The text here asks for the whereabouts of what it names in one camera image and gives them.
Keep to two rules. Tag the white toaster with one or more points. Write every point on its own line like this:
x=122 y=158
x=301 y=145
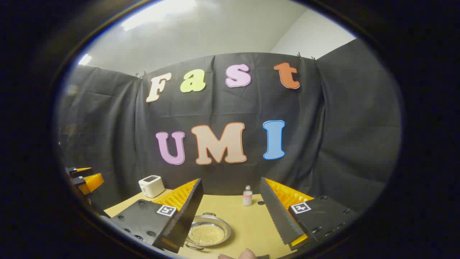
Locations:
x=151 y=185

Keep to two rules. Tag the pile of yellow soybeans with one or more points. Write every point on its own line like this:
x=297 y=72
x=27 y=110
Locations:
x=206 y=234

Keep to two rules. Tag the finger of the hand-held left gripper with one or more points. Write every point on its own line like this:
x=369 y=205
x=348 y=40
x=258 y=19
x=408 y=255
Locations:
x=73 y=170
x=91 y=182

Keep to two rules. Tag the small white bottle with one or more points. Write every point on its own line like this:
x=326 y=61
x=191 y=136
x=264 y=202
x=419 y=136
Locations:
x=247 y=198

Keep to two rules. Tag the stainless steel pot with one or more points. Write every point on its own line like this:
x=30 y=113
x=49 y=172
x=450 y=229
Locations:
x=222 y=225

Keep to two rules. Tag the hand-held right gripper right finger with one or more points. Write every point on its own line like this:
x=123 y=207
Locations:
x=275 y=216

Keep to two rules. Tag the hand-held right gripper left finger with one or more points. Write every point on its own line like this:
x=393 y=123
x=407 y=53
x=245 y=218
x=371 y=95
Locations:
x=187 y=216

